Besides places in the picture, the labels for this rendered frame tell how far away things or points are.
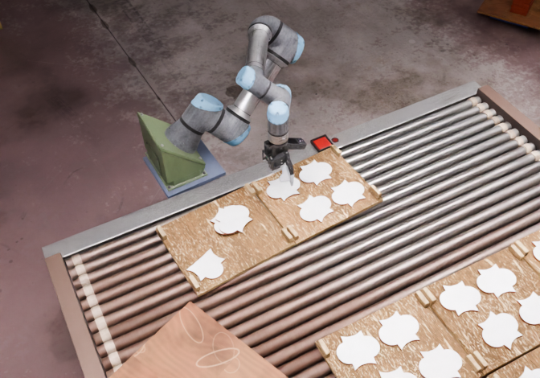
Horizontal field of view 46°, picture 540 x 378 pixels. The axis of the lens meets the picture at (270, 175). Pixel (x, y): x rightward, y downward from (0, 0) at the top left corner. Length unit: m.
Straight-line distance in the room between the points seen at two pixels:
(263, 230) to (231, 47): 2.65
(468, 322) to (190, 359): 0.93
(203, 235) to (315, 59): 2.58
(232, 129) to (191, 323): 0.88
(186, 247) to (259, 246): 0.28
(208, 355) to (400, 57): 3.26
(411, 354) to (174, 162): 1.16
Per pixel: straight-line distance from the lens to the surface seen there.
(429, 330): 2.23
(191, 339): 2.06
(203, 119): 2.56
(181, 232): 2.43
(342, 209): 2.48
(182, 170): 2.62
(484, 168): 2.77
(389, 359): 2.15
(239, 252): 2.35
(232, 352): 2.02
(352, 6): 5.35
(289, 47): 2.60
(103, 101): 4.54
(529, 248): 2.52
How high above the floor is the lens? 2.84
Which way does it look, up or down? 47 degrees down
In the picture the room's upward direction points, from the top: 1 degrees counter-clockwise
